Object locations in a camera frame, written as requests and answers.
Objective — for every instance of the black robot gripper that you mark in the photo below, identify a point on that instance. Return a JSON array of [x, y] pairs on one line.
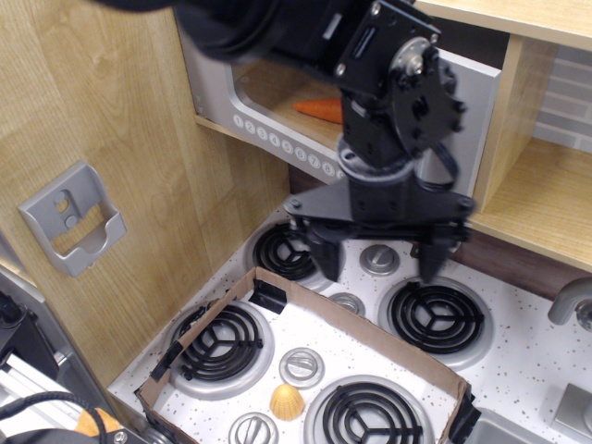
[[388, 203]]

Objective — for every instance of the grey toy microwave door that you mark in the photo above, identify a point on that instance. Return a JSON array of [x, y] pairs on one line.
[[254, 100]]

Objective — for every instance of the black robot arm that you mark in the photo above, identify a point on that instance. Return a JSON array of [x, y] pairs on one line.
[[397, 98]]

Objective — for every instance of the back grey stove knob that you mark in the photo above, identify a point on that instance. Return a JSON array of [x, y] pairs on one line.
[[379, 260]]

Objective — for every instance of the grey stove knob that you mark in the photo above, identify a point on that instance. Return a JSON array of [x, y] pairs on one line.
[[253, 428], [379, 260], [302, 368], [350, 302]]

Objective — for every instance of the middle grey stove knob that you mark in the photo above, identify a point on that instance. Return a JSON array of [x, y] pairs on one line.
[[350, 302]]

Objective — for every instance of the back right black burner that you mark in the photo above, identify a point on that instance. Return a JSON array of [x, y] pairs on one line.
[[444, 318]]

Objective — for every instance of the black burner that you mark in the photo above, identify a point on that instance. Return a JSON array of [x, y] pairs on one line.
[[368, 412], [280, 250], [444, 318], [228, 346]]

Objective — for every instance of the back left black burner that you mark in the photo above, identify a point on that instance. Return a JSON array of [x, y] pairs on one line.
[[280, 250]]

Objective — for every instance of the centre grey stove knob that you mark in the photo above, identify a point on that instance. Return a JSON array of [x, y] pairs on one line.
[[302, 368]]

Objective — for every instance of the orange toy carrot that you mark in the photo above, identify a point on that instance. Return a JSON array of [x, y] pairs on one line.
[[329, 110]]

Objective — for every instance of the front right black burner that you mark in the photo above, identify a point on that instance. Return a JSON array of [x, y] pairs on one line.
[[368, 412]]

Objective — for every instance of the yellow ribbed toy shell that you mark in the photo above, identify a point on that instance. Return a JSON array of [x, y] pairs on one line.
[[286, 402]]

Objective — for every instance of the front left black burner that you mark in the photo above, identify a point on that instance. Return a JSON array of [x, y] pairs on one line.
[[228, 346]]

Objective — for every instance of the grey toy faucet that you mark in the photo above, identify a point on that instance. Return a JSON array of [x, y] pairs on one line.
[[573, 298]]

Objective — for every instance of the front grey stove knob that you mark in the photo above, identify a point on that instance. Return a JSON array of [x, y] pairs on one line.
[[253, 428]]

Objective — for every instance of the grey toy sink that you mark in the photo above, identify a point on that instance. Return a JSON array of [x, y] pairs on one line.
[[564, 418]]

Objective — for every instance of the brown cardboard barrier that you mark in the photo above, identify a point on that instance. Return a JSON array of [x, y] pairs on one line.
[[290, 316]]

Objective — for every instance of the orange object at bottom left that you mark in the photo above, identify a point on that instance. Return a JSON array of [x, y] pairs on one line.
[[87, 425]]

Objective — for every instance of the black device at left edge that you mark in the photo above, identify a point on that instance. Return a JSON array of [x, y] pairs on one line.
[[21, 336]]

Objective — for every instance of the grey wall phone holder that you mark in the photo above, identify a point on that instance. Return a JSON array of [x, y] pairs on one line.
[[61, 205]]

